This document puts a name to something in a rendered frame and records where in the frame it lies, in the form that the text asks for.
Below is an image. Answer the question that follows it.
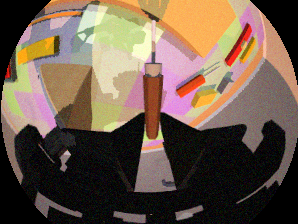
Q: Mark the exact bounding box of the brown-handled awl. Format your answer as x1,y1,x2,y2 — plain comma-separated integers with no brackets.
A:
142,20,164,140

